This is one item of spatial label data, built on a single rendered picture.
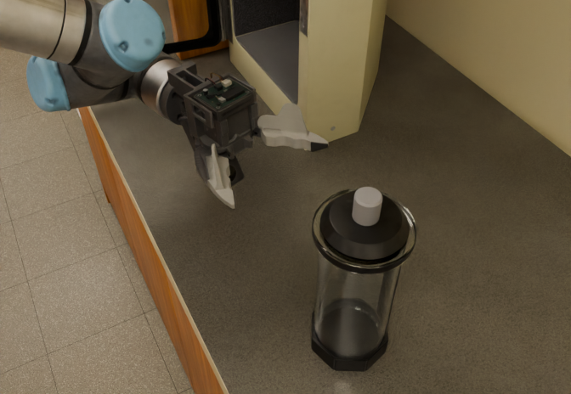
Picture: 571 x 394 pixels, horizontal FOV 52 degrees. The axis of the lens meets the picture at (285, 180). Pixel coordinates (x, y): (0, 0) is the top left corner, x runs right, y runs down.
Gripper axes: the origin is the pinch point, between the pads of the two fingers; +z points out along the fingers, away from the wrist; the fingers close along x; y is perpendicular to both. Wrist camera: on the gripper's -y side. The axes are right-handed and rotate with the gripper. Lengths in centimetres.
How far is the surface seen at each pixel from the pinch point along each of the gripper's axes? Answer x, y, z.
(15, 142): 11, -105, -183
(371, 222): -0.8, 3.7, 13.6
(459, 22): 66, -12, -19
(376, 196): 0.3, 6.2, 13.1
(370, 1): 31.6, 6.3, -14.6
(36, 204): 1, -107, -144
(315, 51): 22.6, 0.5, -17.3
